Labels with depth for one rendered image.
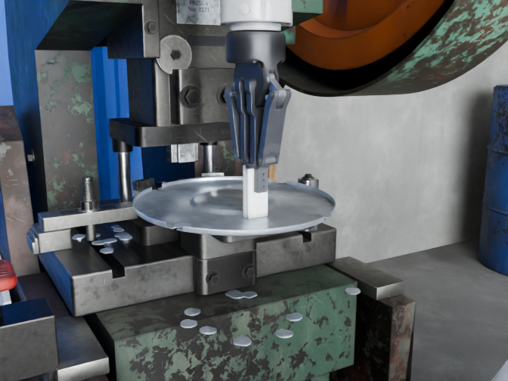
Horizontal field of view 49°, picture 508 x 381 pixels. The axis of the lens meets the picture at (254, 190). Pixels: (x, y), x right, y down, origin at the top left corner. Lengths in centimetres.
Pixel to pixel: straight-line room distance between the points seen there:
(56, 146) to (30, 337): 47
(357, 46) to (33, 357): 74
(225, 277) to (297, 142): 169
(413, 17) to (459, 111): 221
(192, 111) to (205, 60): 9
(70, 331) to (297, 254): 38
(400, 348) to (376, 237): 198
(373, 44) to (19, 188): 71
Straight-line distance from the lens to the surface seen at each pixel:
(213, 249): 82
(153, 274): 83
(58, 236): 90
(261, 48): 68
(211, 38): 88
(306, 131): 250
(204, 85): 84
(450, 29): 90
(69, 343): 76
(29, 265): 114
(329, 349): 93
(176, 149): 94
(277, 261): 92
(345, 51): 110
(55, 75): 107
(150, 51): 81
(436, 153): 308
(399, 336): 93
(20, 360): 70
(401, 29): 99
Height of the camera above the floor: 98
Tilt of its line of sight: 13 degrees down
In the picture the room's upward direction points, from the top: straight up
